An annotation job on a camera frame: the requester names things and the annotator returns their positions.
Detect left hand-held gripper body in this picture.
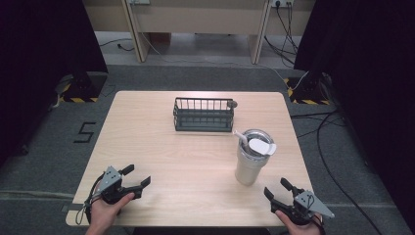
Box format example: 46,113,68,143
92,165,144,206

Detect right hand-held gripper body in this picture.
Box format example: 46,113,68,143
270,186,336,226

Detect beige wooden desk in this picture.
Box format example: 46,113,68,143
82,0,317,65

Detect short black floor cable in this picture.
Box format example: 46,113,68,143
99,38,135,53

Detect long black floor cable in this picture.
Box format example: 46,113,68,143
290,110,385,235

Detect white tumbler cup with straw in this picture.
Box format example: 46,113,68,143
232,128,278,187

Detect black hanging cables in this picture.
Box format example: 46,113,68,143
263,2,300,67

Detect person's right hand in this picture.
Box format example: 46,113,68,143
274,210,323,235

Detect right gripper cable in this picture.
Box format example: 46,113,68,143
311,212,327,235

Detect black wire basket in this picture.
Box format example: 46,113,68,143
172,96,239,133

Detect person's left hand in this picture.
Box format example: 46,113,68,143
85,192,135,235

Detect left gripper cable bundle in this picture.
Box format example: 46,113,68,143
74,174,106,226

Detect black curtain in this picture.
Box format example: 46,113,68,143
293,0,415,229
0,0,109,168

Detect black stand base striped tape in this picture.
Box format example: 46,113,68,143
60,71,109,104
283,76,331,106

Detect white power strip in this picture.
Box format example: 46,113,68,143
271,0,295,9

